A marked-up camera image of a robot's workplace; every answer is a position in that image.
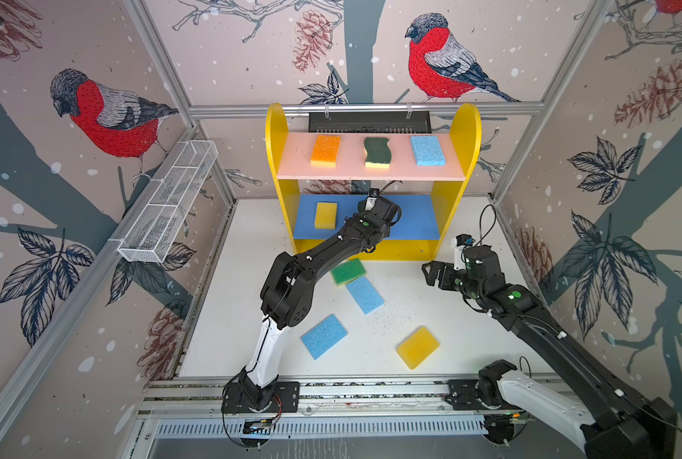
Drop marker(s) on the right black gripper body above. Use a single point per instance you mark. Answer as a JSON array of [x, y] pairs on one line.
[[466, 289]]

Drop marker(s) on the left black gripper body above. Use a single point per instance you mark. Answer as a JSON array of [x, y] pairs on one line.
[[385, 231]]

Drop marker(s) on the dark green scrub sponge front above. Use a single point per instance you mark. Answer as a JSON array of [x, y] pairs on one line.
[[377, 152]]

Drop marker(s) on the orange topped yellow sponge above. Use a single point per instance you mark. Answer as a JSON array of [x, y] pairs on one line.
[[325, 151]]

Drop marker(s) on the blue sponge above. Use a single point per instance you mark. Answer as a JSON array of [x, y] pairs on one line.
[[322, 337], [365, 295], [427, 151]]

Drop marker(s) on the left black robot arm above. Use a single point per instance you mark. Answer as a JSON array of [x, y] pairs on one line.
[[288, 290]]

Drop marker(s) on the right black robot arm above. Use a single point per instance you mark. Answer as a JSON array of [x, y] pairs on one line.
[[607, 418]]

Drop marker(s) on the yellow shelf with coloured boards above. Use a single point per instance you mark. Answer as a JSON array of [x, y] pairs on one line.
[[425, 218]]

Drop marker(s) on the green topped yellow sponge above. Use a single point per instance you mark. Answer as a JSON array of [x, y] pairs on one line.
[[348, 272]]

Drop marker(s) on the yellow sponge front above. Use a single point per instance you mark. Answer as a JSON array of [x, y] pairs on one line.
[[417, 347]]

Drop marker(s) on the black vent grille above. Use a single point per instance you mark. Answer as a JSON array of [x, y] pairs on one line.
[[371, 123]]

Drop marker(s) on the blue sponge front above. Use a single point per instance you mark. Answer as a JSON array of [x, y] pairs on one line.
[[322, 337]]

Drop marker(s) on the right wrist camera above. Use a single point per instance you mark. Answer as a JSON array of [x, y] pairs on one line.
[[459, 244]]

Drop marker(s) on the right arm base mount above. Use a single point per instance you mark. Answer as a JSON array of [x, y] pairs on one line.
[[481, 392]]

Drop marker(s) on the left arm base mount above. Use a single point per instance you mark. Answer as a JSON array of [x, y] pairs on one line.
[[241, 396]]

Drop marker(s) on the white wire mesh basket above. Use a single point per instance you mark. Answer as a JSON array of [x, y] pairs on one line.
[[158, 225]]

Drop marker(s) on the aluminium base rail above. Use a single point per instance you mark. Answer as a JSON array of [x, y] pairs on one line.
[[370, 396]]

